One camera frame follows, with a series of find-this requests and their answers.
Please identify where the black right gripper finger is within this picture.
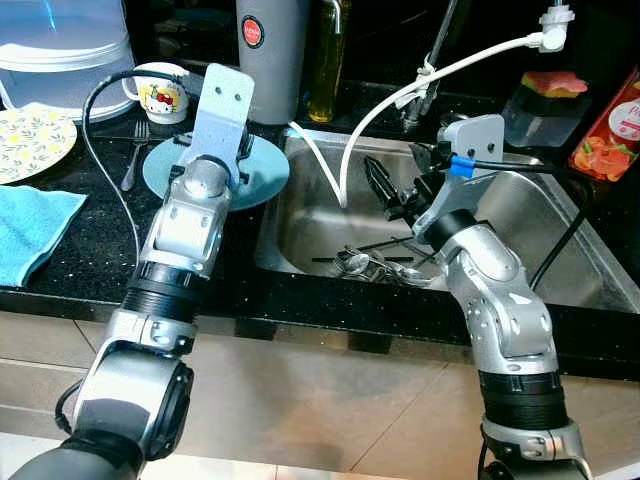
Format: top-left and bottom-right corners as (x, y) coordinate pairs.
(365, 155), (403, 211)
(410, 143), (446, 186)

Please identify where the stainless steel kitchen sink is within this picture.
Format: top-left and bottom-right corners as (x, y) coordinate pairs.
(255, 128), (640, 313)

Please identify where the chrome kitchen faucet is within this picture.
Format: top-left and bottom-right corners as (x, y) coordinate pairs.
(400, 0), (461, 131)

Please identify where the white tie strip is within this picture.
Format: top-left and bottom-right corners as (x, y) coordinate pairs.
(412, 60), (441, 101)

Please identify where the light blue plate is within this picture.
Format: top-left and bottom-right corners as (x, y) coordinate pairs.
(142, 133), (291, 211)

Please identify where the clear plastic sponge holder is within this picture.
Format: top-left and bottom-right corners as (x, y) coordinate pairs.
(500, 88), (586, 149)

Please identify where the olive oil glass bottle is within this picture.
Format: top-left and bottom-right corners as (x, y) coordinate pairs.
(308, 0), (349, 123)

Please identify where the pink and yellow sponge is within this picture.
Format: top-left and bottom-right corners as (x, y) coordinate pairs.
(522, 70), (589, 99)

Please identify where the grey cylindrical canister red badge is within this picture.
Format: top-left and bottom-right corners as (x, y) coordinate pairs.
(235, 0), (311, 126)

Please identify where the peach hand soap bottle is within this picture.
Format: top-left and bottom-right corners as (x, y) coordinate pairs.
(568, 70), (640, 183)

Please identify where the white cartoon print mug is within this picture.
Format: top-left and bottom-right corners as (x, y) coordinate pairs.
(122, 62), (191, 126)

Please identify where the silver fork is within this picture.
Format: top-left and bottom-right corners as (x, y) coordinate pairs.
(120, 120), (151, 193)

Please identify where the translucent white plastic food cover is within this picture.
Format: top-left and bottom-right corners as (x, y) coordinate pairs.
(0, 0), (136, 121)

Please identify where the floral print plate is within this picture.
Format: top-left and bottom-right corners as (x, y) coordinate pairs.
(0, 107), (78, 186)

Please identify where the blue cloth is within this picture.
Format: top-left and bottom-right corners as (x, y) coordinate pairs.
(0, 185), (89, 289)

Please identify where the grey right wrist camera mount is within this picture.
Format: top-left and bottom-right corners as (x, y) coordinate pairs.
(413, 113), (506, 246)

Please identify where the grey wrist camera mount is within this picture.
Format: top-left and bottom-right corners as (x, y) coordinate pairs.
(413, 113), (506, 246)
(190, 63), (256, 166)

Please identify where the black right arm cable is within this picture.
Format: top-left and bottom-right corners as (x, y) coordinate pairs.
(435, 150), (596, 291)

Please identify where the white flexible hose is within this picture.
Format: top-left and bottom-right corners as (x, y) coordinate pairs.
(288, 35), (546, 208)

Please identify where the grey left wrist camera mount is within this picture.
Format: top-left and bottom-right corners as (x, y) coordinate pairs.
(190, 63), (256, 166)

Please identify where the white faucet hose adapter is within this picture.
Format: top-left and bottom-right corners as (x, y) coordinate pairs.
(538, 0), (576, 53)

